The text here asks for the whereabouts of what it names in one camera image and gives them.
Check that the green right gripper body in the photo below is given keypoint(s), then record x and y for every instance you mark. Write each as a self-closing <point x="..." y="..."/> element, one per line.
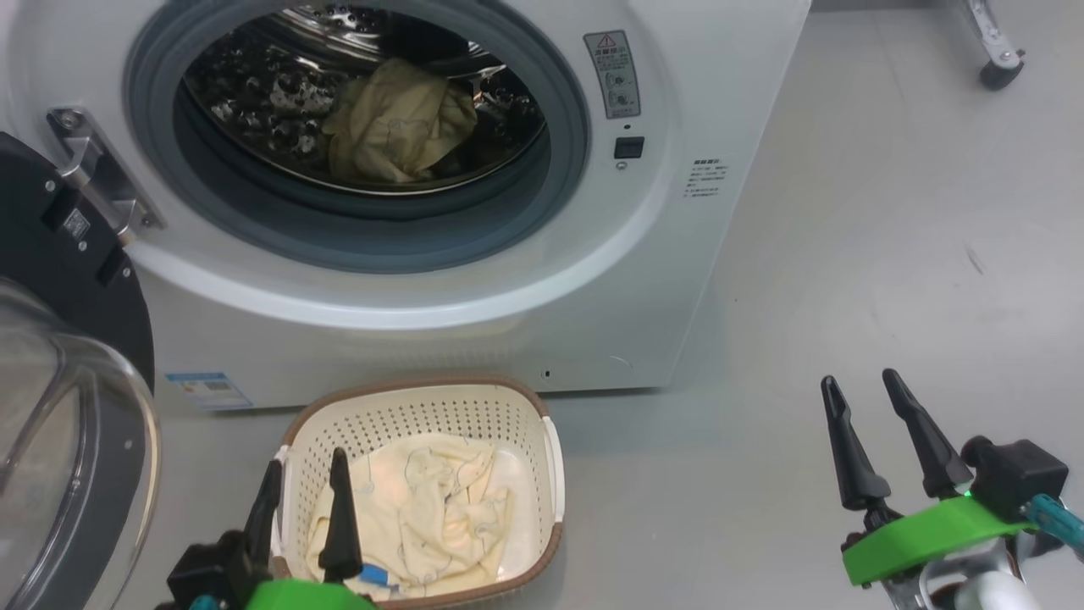
<point x="923" y="534"/>

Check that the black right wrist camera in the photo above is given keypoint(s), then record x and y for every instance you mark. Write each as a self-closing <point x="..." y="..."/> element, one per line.
<point x="1016" y="474"/>

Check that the black round glass washer door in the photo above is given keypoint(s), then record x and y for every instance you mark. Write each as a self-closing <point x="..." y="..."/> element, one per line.
<point x="51" y="280"/>

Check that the blue energy label sticker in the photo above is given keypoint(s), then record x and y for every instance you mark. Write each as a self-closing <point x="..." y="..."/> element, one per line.
<point x="207" y="391"/>

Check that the grey metal leg black caster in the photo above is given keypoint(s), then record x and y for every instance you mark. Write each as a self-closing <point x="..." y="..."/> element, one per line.
<point x="999" y="72"/>

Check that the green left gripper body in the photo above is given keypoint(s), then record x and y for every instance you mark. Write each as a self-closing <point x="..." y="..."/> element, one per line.
<point x="305" y="597"/>

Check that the grey warning sticker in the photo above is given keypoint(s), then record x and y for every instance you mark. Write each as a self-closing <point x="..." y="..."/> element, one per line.
<point x="612" y="74"/>

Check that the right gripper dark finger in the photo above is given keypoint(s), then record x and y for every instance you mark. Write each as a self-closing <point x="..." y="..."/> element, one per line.
<point x="860" y="474"/>
<point x="940" y="462"/>

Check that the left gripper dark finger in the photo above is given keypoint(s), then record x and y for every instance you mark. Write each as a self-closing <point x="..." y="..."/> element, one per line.
<point x="264" y="525"/>
<point x="340" y="542"/>

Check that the white front-load washing machine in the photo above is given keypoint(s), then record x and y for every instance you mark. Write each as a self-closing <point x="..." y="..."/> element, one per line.
<point x="593" y="280"/>

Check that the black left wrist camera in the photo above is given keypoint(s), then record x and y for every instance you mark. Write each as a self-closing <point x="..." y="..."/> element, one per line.
<point x="207" y="572"/>

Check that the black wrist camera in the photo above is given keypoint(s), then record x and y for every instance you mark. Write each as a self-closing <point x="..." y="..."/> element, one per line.
<point x="207" y="572"/>
<point x="1016" y="474"/>

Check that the cream garment with blue trim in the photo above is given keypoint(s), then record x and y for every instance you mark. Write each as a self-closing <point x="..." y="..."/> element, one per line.
<point x="398" y="127"/>
<point x="423" y="517"/>

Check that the cream laundry basket brown rim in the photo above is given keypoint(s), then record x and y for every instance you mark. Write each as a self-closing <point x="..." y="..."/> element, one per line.
<point x="525" y="424"/>

